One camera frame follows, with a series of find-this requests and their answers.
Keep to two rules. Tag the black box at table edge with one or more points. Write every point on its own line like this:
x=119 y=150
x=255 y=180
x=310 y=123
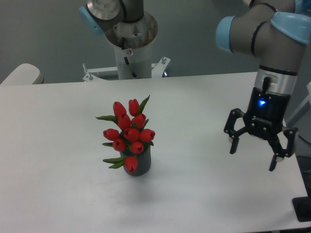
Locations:
x=302 y=208

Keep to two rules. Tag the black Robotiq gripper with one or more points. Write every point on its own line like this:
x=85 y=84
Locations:
x=266 y=114

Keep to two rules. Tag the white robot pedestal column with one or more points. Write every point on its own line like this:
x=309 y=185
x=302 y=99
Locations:
x=134 y=63

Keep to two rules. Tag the white furniture at right edge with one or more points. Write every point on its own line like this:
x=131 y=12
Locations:
x=301 y=109

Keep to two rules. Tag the beige chair backrest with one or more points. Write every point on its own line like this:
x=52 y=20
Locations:
x=24 y=74

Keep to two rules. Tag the dark grey ribbed vase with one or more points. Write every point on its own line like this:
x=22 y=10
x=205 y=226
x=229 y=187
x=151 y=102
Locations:
x=143 y=159

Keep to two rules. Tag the red tulip bouquet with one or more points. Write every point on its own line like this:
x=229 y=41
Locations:
x=131 y=134

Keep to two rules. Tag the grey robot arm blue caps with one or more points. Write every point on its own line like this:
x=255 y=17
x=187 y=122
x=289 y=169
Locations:
x=272 y=30

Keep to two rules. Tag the white metal base bracket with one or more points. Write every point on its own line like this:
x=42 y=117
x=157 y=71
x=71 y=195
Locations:
x=157 y=70

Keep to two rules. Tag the black gripper cable connector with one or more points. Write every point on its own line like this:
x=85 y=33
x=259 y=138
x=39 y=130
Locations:
x=266 y=84

